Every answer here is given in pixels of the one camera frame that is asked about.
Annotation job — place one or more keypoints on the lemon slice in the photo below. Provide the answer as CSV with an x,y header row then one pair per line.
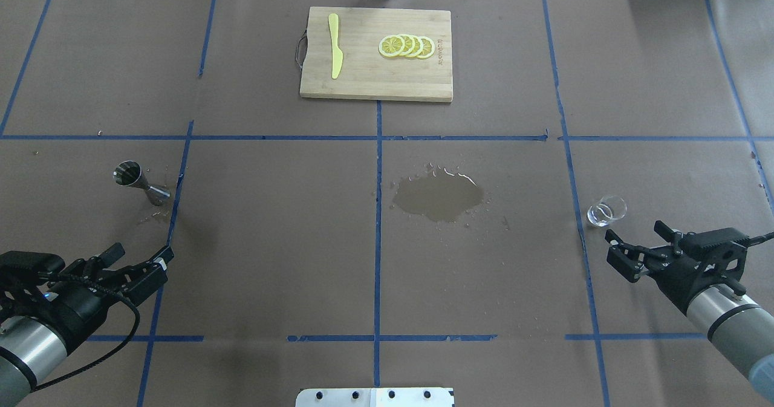
x,y
409,44
418,48
391,45
428,48

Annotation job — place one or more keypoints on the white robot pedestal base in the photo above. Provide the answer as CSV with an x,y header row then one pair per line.
x,y
397,396

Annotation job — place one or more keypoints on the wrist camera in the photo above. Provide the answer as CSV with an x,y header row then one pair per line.
x,y
720,252
22,272

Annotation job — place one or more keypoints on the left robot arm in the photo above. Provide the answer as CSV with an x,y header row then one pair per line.
x,y
31,351

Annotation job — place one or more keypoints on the spilled liquid puddle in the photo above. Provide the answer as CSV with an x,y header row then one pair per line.
x,y
439,194

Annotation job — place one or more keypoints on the steel double jigger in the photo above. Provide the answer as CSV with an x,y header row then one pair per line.
x,y
130,174

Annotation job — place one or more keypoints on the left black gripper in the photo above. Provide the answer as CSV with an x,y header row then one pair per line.
x,y
77,304

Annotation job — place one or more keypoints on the bamboo cutting board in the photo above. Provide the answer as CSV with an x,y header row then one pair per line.
x,y
366,74

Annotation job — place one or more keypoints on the lemon slice front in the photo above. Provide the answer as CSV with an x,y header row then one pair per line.
x,y
391,45

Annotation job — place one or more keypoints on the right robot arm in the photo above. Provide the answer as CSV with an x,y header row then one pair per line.
x,y
739,328

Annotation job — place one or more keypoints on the clear glass cup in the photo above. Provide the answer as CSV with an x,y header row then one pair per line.
x,y
607,210

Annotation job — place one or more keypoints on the yellow plastic knife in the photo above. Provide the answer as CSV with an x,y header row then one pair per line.
x,y
337,55

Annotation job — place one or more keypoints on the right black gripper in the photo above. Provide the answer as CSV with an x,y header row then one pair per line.
x,y
684,276

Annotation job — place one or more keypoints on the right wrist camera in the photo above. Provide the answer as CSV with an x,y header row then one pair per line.
x,y
720,252

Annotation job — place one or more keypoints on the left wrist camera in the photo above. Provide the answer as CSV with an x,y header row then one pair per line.
x,y
22,272

